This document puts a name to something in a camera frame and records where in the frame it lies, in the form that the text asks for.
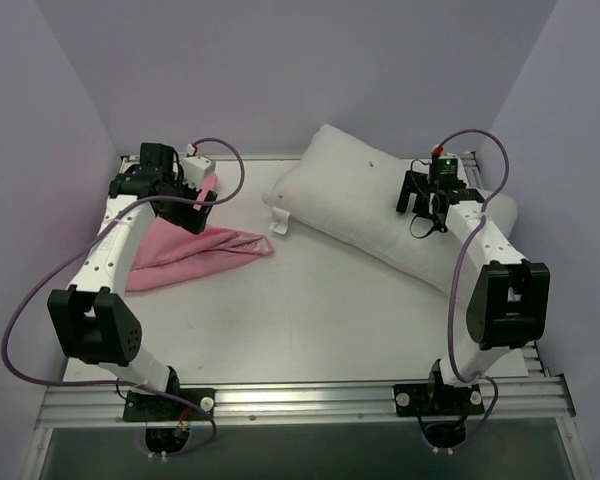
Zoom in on pink pillowcase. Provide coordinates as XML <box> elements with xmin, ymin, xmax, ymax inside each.
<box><xmin>124</xmin><ymin>172</ymin><xmax>276</xmax><ymax>292</ymax></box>

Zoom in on white pillow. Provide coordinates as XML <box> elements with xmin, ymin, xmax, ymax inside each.
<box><xmin>260</xmin><ymin>123</ymin><xmax>520</xmax><ymax>306</ymax></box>

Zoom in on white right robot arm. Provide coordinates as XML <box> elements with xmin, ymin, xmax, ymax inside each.
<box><xmin>396</xmin><ymin>171</ymin><xmax>550</xmax><ymax>413</ymax></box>

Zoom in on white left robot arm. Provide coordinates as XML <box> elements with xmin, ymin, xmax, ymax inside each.
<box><xmin>47</xmin><ymin>143</ymin><xmax>217</xmax><ymax>419</ymax></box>

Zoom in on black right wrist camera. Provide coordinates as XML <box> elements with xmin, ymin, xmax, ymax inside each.
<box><xmin>428</xmin><ymin>156</ymin><xmax>460</xmax><ymax>188</ymax></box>

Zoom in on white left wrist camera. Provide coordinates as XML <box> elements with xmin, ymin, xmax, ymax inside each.
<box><xmin>180</xmin><ymin>156</ymin><xmax>216</xmax><ymax>188</ymax></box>

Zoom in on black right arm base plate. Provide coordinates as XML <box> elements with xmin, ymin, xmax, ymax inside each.
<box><xmin>392</xmin><ymin>383</ymin><xmax>485</xmax><ymax>417</ymax></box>

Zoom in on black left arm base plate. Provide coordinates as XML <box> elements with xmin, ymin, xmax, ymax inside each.
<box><xmin>122</xmin><ymin>384</ymin><xmax>217</xmax><ymax>422</ymax></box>

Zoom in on aluminium front frame rail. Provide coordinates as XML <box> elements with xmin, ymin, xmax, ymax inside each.
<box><xmin>36</xmin><ymin>376</ymin><xmax>576</xmax><ymax>429</ymax></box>

